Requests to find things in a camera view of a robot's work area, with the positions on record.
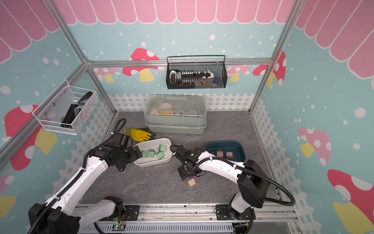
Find dark teal plastic tray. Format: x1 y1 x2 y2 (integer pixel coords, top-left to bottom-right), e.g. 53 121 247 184
206 141 246 162

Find items in black basket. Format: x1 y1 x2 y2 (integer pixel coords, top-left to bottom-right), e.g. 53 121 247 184
166 69 219 89

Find white wire wall basket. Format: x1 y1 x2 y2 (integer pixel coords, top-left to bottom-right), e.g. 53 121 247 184
33 81 99 136

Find aluminium front rail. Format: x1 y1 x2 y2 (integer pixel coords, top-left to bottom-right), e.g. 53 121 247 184
122 203 298 223

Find white plastic tray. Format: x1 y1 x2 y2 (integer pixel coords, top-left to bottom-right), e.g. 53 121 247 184
134 138 172 167

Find black item in white basket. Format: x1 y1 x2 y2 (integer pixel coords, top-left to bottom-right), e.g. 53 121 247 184
61 91 93 129

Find pink plug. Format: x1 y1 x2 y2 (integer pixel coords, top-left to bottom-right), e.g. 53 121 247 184
226 152 233 160
216 150 224 158
188 178 196 187

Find yellow rubber glove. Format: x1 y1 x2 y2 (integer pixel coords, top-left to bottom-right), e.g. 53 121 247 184
123 128 156 142

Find green circuit board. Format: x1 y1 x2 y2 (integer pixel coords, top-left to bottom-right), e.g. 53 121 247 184
112 224 126 232

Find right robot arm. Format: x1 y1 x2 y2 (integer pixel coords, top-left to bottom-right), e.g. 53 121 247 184
170 145 296 220

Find clear lidded storage box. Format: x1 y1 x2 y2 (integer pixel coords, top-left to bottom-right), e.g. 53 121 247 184
144 95 207 135

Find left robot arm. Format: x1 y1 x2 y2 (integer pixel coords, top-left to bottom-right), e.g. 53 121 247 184
28 118 142 234

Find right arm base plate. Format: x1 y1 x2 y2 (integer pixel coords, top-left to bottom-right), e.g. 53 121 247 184
213 204 256 221

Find black wire wall basket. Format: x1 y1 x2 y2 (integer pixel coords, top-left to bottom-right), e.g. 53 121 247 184
166 55 228 90

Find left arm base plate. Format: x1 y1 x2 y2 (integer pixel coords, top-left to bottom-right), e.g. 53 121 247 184
117 205 140 222

